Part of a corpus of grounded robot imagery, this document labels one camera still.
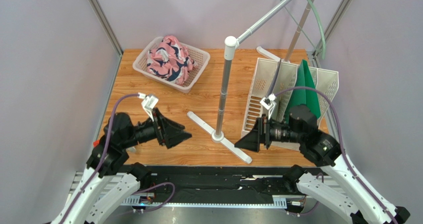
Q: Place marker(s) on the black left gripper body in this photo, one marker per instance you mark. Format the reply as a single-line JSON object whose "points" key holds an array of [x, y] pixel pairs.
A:
{"points": [[149, 130]]}

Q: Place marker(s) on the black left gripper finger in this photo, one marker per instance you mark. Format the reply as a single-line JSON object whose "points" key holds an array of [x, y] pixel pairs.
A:
{"points": [[173, 139], [167, 125]]}

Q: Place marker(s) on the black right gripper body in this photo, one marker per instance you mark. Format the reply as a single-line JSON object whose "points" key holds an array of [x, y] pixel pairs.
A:
{"points": [[262, 132]]}

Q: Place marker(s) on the pink patterned shorts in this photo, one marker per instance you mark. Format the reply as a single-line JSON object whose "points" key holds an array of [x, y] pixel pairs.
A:
{"points": [[171, 61]]}

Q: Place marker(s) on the pale green clothes hanger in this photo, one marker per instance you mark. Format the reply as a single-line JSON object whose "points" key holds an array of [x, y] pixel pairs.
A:
{"points": [[310, 7]]}

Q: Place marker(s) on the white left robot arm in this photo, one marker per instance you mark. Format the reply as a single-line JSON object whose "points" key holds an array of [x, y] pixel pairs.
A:
{"points": [[108, 156]]}

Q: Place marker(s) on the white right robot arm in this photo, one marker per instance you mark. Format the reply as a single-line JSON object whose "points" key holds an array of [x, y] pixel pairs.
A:
{"points": [[359, 204]]}

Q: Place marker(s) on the yellow-lined patterned mug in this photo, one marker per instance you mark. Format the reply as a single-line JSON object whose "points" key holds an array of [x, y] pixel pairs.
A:
{"points": [[131, 149]]}

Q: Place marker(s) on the grey document folder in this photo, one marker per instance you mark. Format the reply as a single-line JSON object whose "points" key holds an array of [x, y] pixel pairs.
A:
{"points": [[274, 79]]}

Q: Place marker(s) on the green document folder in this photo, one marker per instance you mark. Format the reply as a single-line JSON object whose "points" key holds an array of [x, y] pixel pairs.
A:
{"points": [[304, 96]]}

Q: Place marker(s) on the white file organizer rack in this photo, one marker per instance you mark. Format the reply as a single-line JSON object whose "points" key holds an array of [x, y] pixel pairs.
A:
{"points": [[325, 81]]}

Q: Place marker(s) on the red cube block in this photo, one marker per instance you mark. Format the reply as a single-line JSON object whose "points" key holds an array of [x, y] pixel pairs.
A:
{"points": [[96, 143]]}

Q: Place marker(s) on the white perforated basket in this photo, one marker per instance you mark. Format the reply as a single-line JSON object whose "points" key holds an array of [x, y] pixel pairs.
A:
{"points": [[200, 56]]}

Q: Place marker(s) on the grey clothes rack stand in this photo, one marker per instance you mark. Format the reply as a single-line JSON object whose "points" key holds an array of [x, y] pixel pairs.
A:
{"points": [[218, 149]]}

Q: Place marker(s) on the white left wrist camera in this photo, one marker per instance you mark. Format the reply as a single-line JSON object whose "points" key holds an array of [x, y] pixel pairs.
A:
{"points": [[149, 101]]}

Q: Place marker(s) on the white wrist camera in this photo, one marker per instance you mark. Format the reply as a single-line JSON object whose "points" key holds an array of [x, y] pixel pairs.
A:
{"points": [[268, 103], [149, 101]]}

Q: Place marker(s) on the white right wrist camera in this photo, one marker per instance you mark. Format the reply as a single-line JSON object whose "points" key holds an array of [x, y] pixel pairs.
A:
{"points": [[268, 103]]}

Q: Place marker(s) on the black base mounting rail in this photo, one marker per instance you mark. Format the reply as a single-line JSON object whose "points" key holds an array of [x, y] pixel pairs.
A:
{"points": [[218, 184]]}

